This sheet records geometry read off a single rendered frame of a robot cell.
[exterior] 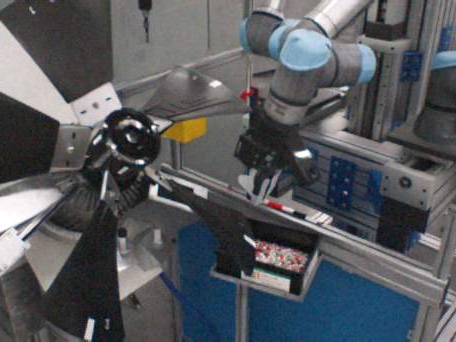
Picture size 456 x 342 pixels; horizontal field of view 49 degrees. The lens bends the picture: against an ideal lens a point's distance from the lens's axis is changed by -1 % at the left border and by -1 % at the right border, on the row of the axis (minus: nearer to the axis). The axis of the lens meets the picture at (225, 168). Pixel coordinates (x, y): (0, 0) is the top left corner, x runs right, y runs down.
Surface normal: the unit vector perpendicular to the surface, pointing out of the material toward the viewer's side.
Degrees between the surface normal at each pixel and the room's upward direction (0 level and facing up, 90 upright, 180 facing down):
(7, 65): 50
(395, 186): 90
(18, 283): 90
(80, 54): 58
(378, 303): 90
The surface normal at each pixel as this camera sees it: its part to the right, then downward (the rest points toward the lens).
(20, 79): 0.60, -0.34
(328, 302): -0.63, 0.36
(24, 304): 0.77, 0.30
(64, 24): 0.07, -0.11
